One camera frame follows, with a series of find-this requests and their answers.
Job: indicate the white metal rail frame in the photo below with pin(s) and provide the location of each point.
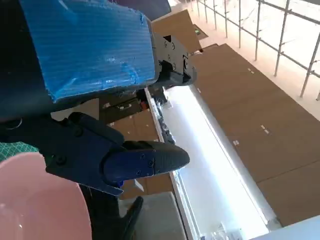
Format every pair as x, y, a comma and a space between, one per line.
277, 37

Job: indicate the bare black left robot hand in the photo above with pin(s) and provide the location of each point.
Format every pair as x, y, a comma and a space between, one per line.
87, 50

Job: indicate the green cutting mat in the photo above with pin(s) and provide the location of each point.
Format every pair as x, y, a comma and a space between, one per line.
15, 151

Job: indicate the pink bowl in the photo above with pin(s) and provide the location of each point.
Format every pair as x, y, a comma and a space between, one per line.
37, 200

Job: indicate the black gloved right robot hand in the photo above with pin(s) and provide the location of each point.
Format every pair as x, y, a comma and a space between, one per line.
105, 220

